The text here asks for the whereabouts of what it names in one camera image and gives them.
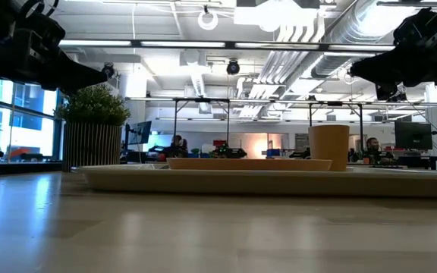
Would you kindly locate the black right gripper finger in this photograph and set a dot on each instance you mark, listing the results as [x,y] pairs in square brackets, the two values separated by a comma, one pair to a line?
[389,93]
[374,70]

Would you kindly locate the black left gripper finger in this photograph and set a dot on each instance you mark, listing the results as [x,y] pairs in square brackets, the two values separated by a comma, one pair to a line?
[65,87]
[82,74]

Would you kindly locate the orange plastic cup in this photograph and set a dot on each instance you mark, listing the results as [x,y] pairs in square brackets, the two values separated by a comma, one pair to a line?
[329,148]

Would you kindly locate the orange plastic plate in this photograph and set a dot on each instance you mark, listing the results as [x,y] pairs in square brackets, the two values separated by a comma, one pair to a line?
[249,164]

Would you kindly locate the cream plastic tray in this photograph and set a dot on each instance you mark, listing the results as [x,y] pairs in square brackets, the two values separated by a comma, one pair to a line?
[241,184]

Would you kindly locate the green bushy plant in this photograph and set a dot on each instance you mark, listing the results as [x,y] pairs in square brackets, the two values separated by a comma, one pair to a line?
[93,106]

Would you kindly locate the black computer monitor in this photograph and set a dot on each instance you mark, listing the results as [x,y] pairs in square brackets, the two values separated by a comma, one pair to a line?
[413,135]
[140,132]

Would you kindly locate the person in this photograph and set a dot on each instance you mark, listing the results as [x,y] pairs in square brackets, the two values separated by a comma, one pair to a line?
[374,149]
[178,146]

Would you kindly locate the striped slatted planter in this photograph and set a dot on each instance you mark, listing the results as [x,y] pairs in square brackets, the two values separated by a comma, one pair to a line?
[91,146]

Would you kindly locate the black overhead camera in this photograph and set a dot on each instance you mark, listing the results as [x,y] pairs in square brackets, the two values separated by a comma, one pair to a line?
[108,70]
[233,67]

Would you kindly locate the black station frame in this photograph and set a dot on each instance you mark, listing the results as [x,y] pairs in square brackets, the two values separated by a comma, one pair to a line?
[175,121]
[361,125]

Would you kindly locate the silver ventilation duct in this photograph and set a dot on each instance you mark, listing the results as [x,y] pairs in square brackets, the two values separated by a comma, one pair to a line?
[351,26]

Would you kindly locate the black rig frame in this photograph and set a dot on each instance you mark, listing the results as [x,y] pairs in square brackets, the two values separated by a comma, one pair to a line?
[230,45]

